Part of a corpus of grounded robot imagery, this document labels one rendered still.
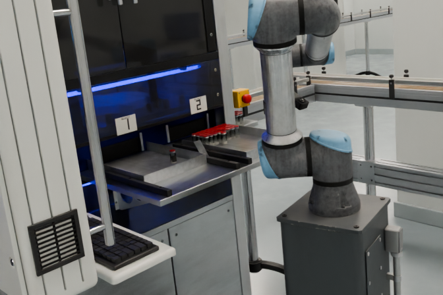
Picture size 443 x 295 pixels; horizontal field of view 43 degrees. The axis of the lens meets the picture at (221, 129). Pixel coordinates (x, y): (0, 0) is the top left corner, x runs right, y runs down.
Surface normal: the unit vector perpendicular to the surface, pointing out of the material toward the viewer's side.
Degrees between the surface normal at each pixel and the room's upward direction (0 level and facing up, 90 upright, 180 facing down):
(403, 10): 90
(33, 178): 90
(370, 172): 90
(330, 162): 91
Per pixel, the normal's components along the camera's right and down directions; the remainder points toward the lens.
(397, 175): -0.72, 0.23
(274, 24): -0.06, 0.44
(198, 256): 0.69, 0.11
